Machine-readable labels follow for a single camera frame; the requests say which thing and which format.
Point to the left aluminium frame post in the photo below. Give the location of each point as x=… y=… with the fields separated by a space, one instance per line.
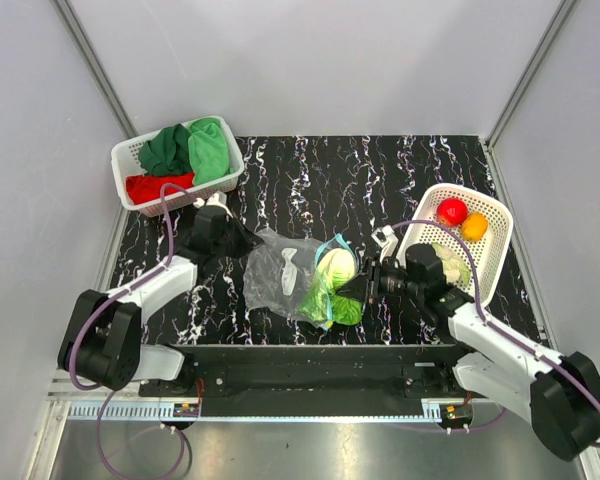
x=79 y=36

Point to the red cloth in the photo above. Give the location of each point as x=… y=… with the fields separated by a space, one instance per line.
x=145 y=188

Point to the right aluminium frame post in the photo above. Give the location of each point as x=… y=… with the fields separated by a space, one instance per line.
x=558 y=21

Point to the aluminium frame post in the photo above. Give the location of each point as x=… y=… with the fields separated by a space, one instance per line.
x=79 y=36
x=558 y=21

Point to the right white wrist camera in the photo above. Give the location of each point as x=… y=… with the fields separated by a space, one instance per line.
x=386 y=240

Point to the fake orange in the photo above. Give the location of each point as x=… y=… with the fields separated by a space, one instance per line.
x=474 y=227

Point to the dark green cloth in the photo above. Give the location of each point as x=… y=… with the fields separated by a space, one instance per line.
x=167 y=154

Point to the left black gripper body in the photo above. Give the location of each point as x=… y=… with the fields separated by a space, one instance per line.
x=226 y=245

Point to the white oval basket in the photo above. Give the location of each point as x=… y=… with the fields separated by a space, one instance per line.
x=488 y=254

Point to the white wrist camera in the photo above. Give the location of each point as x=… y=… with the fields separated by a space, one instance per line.
x=218 y=199
x=386 y=240

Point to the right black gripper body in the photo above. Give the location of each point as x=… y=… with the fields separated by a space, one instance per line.
x=392 y=281

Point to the white rectangular basket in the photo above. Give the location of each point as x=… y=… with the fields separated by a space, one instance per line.
x=125 y=163

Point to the light green cloth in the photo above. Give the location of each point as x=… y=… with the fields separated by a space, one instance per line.
x=208 y=150

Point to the fake white cauliflower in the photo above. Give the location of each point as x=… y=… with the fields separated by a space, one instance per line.
x=455 y=269

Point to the clear zip top bag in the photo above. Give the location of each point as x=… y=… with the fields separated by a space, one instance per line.
x=279 y=272

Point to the black marble pattern mat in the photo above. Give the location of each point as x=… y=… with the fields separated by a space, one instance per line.
x=318 y=187

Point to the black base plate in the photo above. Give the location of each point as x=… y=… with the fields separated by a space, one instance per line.
x=372 y=382

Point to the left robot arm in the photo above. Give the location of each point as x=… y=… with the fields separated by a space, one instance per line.
x=102 y=345

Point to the fake red apple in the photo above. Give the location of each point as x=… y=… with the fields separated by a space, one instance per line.
x=451 y=212

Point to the fake green lettuce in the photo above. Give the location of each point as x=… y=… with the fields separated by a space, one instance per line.
x=322 y=305

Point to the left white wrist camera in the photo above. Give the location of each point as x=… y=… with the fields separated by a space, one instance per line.
x=218 y=199

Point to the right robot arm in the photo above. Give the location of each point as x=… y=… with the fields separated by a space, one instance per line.
x=557 y=395

